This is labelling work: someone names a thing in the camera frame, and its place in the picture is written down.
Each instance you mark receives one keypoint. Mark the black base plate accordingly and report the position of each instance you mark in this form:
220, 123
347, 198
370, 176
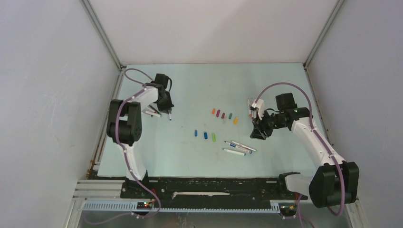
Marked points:
231, 193

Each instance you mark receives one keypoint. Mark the dark green marker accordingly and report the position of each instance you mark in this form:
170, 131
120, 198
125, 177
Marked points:
155, 110

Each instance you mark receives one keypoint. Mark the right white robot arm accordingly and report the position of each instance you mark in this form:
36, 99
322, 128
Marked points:
335, 180

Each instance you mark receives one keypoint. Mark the orange cap marker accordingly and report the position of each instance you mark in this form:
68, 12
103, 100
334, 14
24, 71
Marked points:
249, 110

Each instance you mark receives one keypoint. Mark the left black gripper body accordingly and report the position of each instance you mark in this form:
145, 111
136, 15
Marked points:
165, 104

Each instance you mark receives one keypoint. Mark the aluminium frame rail right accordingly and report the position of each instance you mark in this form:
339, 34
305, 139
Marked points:
311, 64

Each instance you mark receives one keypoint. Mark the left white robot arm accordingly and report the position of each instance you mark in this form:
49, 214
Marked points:
124, 123

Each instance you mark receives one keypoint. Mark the grey cap white marker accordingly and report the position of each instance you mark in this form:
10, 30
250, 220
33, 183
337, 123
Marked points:
151, 113

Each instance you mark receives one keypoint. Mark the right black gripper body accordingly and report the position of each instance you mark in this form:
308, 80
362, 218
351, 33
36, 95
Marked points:
273, 121

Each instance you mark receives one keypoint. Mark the blue cap thin marker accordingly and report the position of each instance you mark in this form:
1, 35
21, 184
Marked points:
234, 152

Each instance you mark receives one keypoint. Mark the blue cap thick marker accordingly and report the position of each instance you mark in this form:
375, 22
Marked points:
239, 147

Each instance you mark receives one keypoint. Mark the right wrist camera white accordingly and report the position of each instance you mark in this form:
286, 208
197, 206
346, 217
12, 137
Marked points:
258, 108

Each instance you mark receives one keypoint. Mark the light green cap marker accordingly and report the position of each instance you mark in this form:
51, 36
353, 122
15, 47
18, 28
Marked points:
243, 146

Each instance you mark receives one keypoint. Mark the aluminium frame rail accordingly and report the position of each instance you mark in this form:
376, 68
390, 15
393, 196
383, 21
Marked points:
311, 64
110, 72

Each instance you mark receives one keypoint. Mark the aluminium frame rail left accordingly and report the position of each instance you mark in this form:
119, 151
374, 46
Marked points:
110, 72

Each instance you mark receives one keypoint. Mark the grey cable duct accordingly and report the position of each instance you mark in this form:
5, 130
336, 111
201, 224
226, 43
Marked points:
140, 206

